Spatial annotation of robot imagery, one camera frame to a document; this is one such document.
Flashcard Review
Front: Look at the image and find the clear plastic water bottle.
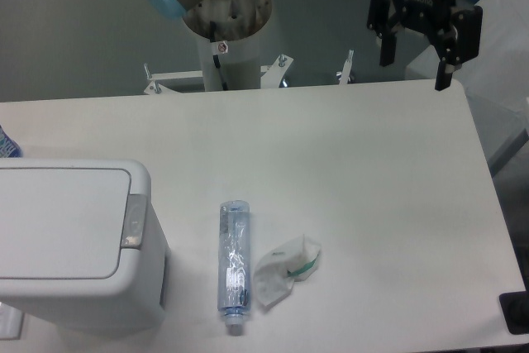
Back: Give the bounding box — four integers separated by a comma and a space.
217, 200, 251, 336

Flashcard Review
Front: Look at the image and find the blue patterned packet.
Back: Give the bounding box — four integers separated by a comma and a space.
0, 126, 23, 158

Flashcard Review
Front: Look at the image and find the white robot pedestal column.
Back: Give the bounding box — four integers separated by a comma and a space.
183, 0, 272, 69

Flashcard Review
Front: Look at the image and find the white metal base bracket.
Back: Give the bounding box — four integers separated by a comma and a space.
142, 50, 355, 96

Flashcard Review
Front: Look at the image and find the grey trash can push button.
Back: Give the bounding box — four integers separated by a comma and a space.
121, 194, 147, 249

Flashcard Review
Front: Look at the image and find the black cable on pedestal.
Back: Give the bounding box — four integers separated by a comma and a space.
208, 21, 229, 92

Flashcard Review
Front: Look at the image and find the black clamp at table edge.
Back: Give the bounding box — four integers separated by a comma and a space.
499, 291, 528, 335

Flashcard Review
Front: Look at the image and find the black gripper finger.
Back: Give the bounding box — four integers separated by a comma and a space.
435, 6, 484, 91
366, 0, 402, 67

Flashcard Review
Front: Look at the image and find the white plastic trash can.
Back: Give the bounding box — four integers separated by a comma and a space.
1, 159, 170, 334

